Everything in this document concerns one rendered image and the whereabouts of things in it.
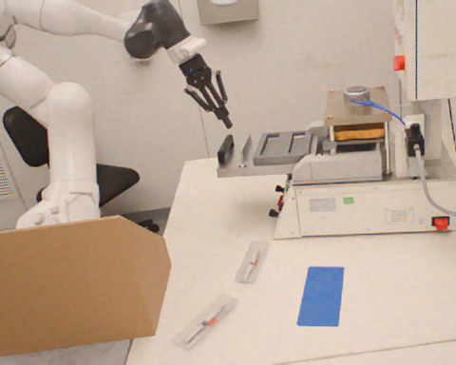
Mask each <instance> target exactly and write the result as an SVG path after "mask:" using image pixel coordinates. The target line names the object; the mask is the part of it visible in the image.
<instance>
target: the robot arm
mask: <svg viewBox="0 0 456 365"><path fill-rule="evenodd" d="M15 25H25V26H27V27H28V28H31V29H36V30H38V31H41V32H49V33H52V34H55V35H63V36H73V35H82V34H96V35H100V36H103V37H106V38H110V39H112V40H116V41H119V42H123V43H124V47H125V49H126V50H127V51H128V54H129V55H130V56H131V57H134V58H137V59H140V60H142V59H148V58H150V57H151V56H153V55H155V54H156V53H158V52H159V51H160V50H161V49H163V48H164V49H165V51H166V52H167V54H168V55H169V57H170V59H171V60H172V62H173V63H174V64H176V63H179V64H180V65H179V68H180V70H181V71H182V73H183V76H184V77H185V80H186V84H187V86H186V87H185V88H184V90H183V92H184V93H186V94H188V95H190V96H191V97H192V98H193V99H194V100H195V101H196V102H197V103H198V104H199V105H201V107H202V108H203V109H204V110H205V111H206V112H210V111H213V112H214V113H215V115H216V116H217V118H218V119H219V120H221V121H222V122H223V123H224V125H225V126H226V128H227V129H229V128H231V127H232V126H233V123H232V122H231V121H230V119H229V117H228V116H229V111H228V109H227V108H226V106H225V104H226V103H227V101H228V98H227V95H226V92H225V89H224V86H223V83H222V81H221V78H220V69H218V70H215V69H211V68H210V67H208V66H207V65H206V63H205V62H204V60H203V58H202V57H201V53H198V51H199V50H201V49H203V48H205V47H206V46H207V44H206V42H205V41H204V39H201V38H197V37H193V36H192V34H191V33H190V32H189V31H188V30H187V29H186V28H185V25H184V23H183V19H182V17H181V15H180V14H179V13H178V12H177V10H176V9H175V8H174V6H173V5H172V4H171V2H170V1H169V0H152V1H149V2H147V3H146V4H145V5H144V6H142V11H141V13H140V14H139V15H138V17H137V19H136V20H135V22H134V23H131V22H128V21H125V20H122V19H119V18H115V17H111V16H109V15H106V14H102V13H98V12H96V11H94V10H91V9H89V8H87V7H85V6H83V5H81V4H79V3H77V2H75V1H73V0H0V95H1V96H3V97H4V98H6V99H8V100H9V101H11V102H12V103H14V104H15V105H17V106H20V107H21V108H23V109H24V110H25V111H26V112H27V113H28V114H30V115H31V116H32V117H33V118H34V119H35V120H36V121H37V122H38V123H39V124H42V125H43V126H44V127H45V128H47V130H48V144H49V152H50V185H49V186H48V187H47V188H46V189H45V190H44V191H43V192H42V200H41V201H40V202H38V203H37V204H36V205H35V206H34V207H33V208H31V209H30V210H29V211H28V212H27V213H26V214H25V215H23V216H21V217H19V219H18V222H17V227H16V229H20V228H27V227H34V226H40V225H48V224H54V223H61V222H68V221H80V220H88V219H94V218H100V217H101V216H100V211H99V200H100V198H99V186H98V184H96V157H95V139H94V125H95V124H94V116H93V108H92V100H91V97H90V96H89V94H88V93H87V91H86V90H85V88H84V87H83V86H79V85H77V84H76V83H68V82H64V83H61V84H59V85H56V84H55V83H54V82H53V81H52V80H51V79H50V78H49V77H48V76H47V75H46V74H45V73H44V72H43V71H42V70H40V69H39V68H36V67H35V66H33V65H32V64H30V63H29V62H27V61H26V60H24V59H23V58H21V57H20V56H18V54H16V53H15V52H14V51H13V49H14V48H15V45H16V42H17V33H16V31H15V30H14V26H15ZM212 74H213V75H214V77H215V78H216V79H217V83H218V87H219V91H220V96H219V93H218V92H217V90H216V89H215V87H214V86H213V84H212ZM192 86H193V87H195V88H198V89H199V91H200V92H201V95H202V97H203V98H204V100H205V101H206V103H207V104H206V103H205V102H204V101H203V100H202V99H201V97H200V96H199V95H198V93H197V92H196V91H195V90H193V88H192ZM205 86H206V87H207V88H208V89H209V91H210V92H211V94H212V95H213V97H214V99H215V100H216V102H217V104H218V105H219V107H218V106H216V105H215V103H214V102H213V100H212V98H211V97H210V95H209V93H208V92H207V90H206V88H205ZM220 97H221V99H220Z"/></svg>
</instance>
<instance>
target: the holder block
mask: <svg viewBox="0 0 456 365"><path fill-rule="evenodd" d="M312 142H313V131H312V130H298V131H285V132H273V133H262V134H261V137H260V139H259V142H258V143H257V146H256V152H255V155H254V157H253V161H254V165H259V164H274V163H298V162H299V161H300V160H302V159H303V158H304V157H306V156H307V155H311V148H312Z"/></svg>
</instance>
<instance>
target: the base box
mask: <svg viewBox="0 0 456 365"><path fill-rule="evenodd" d="M426 184H427V191H428V193H429V195H430V196H431V198H432V199H433V200H434V201H435V202H436V203H437V204H438V205H440V206H441V207H442V208H444V209H446V210H448V211H452V212H456V181H440V182H426ZM447 230H456V216H450V215H448V214H445V213H442V212H441V211H439V210H438V209H436V208H435V207H433V206H432V205H431V204H430V203H429V201H428V200H427V198H426V196H425V194H424V187H423V183H422V182H406V183H389V184H373V185H356V186H338V187H321V188H304V189H293V188H292V190H291V192H290V195H289V197H288V199H287V201H286V203H285V206H284V208H283V211H282V213H281V216H280V218H279V220H278V223H277V225H276V228H275V233H274V236H273V239H288V238H301V237H302V236H309V235H330V234H377V233H401V232H424V231H447Z"/></svg>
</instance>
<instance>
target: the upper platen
mask: <svg viewBox="0 0 456 365"><path fill-rule="evenodd" d="M333 129H334V139H335V140H336V144H362V143H376V142H384V141H385V133H384V123H363V124H349V125H334V126H333Z"/></svg>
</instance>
